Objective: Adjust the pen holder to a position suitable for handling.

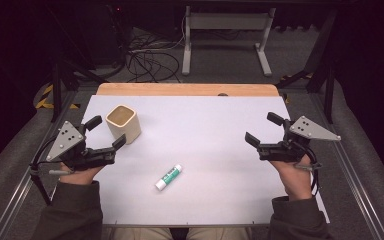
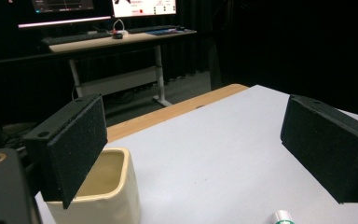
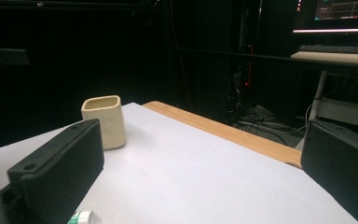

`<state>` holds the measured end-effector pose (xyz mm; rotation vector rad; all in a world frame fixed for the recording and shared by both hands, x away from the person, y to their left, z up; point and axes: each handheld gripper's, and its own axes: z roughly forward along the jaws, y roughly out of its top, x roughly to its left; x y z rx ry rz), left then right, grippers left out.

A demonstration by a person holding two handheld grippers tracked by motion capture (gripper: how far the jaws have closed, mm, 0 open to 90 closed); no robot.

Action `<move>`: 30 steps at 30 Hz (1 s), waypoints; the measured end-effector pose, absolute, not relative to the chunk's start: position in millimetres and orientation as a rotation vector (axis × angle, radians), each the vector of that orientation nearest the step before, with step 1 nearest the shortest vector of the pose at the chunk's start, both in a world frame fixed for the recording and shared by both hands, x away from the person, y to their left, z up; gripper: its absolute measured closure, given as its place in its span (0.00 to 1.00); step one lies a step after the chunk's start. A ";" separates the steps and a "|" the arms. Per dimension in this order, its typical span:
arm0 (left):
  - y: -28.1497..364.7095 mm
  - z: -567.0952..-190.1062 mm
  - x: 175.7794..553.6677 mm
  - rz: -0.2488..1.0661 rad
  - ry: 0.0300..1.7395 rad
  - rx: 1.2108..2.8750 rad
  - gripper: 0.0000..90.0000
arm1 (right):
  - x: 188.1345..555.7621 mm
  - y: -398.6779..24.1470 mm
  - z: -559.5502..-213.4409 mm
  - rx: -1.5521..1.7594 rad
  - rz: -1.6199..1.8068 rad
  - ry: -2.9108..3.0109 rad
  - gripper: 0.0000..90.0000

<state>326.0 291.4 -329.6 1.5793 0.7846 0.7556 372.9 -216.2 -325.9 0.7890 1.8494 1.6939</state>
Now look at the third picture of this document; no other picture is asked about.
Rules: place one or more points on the computer monitor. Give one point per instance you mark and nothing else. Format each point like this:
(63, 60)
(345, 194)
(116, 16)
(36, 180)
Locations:
(341, 14)

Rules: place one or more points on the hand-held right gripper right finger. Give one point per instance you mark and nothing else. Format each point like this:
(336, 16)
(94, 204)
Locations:
(341, 165)

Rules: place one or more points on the white and green tube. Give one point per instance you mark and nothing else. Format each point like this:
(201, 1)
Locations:
(83, 217)

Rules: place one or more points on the side desk with white legs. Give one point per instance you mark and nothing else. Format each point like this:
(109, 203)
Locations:
(338, 77)

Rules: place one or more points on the cream square ceramic cup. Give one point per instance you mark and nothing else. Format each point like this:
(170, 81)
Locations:
(107, 119)

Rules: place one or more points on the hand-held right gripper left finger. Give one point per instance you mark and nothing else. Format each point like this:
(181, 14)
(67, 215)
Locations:
(59, 168)

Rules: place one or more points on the black keyboard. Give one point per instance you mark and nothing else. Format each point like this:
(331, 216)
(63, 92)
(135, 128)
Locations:
(337, 49)

